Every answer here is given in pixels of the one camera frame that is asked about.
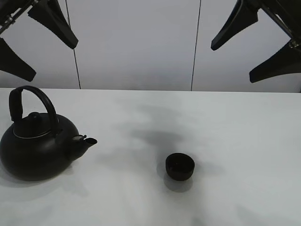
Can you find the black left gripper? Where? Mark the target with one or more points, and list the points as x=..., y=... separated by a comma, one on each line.
x=46, y=12

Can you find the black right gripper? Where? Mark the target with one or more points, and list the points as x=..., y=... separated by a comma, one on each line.
x=287, y=15

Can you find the black round teapot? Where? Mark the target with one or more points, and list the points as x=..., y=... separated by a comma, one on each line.
x=39, y=146

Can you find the small black teacup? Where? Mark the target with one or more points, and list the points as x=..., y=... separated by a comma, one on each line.
x=179, y=166

